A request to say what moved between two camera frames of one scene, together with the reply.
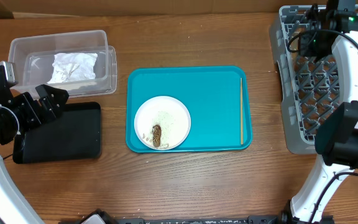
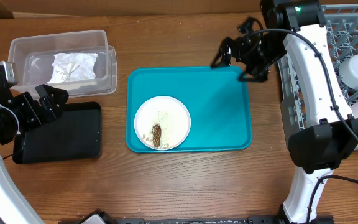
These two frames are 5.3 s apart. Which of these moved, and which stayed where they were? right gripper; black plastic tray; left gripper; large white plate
Moved: right gripper
Stayed: black plastic tray; large white plate; left gripper
